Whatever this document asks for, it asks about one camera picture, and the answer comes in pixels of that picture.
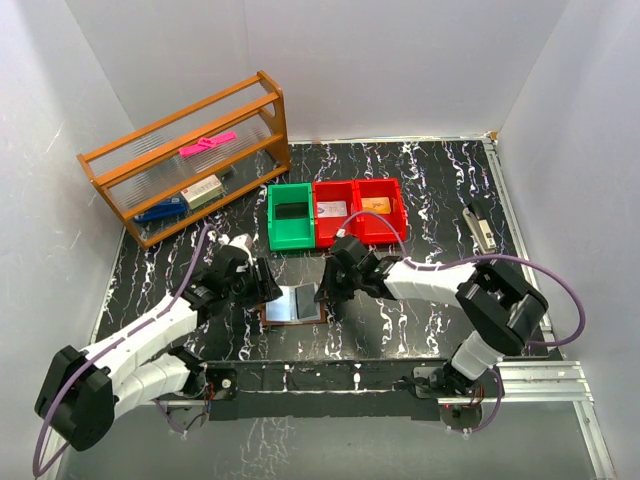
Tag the grey VIP card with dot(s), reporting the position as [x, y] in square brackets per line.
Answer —
[290, 211]

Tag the green plastic bin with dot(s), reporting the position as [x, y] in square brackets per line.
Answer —
[290, 234]

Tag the gold card with magnetic stripe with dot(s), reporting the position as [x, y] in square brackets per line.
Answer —
[379, 205]

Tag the red plastic bin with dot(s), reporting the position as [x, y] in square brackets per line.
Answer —
[326, 228]
[372, 230]

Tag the red plastic bin right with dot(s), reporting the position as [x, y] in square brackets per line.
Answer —
[372, 230]

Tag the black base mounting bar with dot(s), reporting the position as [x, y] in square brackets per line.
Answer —
[412, 388]

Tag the dark card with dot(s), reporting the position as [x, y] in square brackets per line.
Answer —
[307, 308]

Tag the grey metal stapler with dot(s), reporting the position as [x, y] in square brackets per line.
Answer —
[474, 215]

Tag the white red small box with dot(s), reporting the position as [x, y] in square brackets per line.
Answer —
[202, 192]

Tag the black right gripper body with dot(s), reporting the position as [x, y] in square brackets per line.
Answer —
[351, 278]

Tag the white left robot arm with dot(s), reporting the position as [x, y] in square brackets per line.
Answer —
[85, 391]

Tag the wooden shelf rack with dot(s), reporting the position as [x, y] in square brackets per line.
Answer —
[238, 135]

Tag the brown leather card holder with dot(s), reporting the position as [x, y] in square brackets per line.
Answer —
[296, 322]

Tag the pink plastic clip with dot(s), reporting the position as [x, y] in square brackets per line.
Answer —
[207, 143]

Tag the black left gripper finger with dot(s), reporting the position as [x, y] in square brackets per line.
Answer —
[262, 294]
[263, 274]

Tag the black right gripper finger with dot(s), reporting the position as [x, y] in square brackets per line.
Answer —
[327, 289]
[340, 296]

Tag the white card in bin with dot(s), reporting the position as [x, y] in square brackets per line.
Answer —
[332, 209]

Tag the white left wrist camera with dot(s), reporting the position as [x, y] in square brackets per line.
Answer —
[243, 242]

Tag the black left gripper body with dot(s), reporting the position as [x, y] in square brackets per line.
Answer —
[239, 293]

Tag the blue stapler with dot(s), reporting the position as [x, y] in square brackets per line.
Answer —
[164, 209]

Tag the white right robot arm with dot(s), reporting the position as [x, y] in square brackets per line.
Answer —
[503, 308]

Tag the red plastic bin middle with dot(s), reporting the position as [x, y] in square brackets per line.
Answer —
[326, 228]

